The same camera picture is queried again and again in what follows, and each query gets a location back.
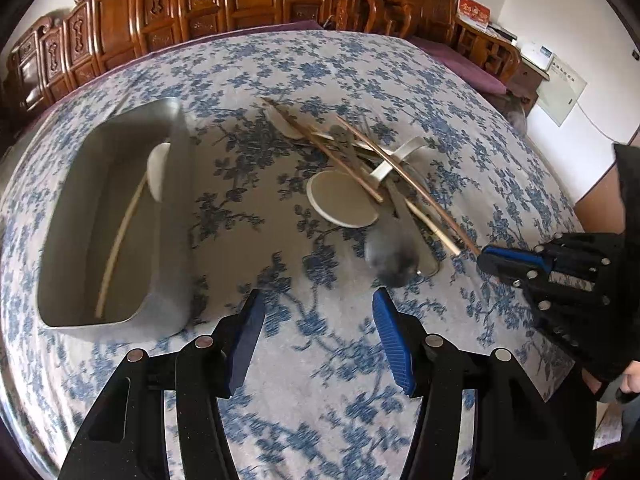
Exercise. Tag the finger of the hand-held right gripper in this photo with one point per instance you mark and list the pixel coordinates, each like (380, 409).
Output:
(500, 268)
(515, 256)

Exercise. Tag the black flat device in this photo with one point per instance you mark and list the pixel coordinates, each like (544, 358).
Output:
(502, 32)

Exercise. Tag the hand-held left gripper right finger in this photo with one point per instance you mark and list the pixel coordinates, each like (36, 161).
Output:
(395, 340)

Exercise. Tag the grey electric fan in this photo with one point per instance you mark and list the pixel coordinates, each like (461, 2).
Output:
(515, 115)

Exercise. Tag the large steel spoon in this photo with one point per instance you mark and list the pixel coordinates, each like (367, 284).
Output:
(392, 255)

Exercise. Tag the steel rectangular tray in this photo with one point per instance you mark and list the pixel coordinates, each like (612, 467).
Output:
(75, 240)

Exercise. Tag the wooden drawer cabinet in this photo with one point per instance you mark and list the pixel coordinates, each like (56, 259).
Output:
(525, 80)

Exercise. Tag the carved wooden side table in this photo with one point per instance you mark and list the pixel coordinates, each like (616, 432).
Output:
(482, 50)

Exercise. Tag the white ceramic spoon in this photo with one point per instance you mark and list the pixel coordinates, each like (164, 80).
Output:
(340, 200)
(285, 122)
(159, 170)

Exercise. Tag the white wall chart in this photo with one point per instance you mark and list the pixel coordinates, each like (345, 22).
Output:
(562, 92)

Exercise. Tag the person's dark clothing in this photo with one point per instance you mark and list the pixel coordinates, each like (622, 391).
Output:
(610, 440)

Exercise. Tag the carved wooden chair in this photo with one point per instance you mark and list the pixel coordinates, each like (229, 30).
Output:
(372, 5)

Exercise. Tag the brown board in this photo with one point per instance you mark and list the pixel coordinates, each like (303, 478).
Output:
(600, 195)

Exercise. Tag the pale bamboo chopstick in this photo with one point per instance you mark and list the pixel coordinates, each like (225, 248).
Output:
(435, 229)
(120, 240)

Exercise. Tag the brown wooden chopstick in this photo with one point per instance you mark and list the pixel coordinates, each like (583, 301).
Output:
(430, 206)
(320, 148)

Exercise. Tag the person's right hand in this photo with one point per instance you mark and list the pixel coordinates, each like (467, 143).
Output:
(632, 377)

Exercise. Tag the blue floral bed sheet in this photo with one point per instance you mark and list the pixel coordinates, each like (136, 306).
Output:
(300, 70)

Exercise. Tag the white box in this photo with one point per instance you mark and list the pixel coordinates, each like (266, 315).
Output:
(537, 55)

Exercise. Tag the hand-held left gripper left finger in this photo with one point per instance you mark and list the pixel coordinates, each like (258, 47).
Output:
(247, 340)

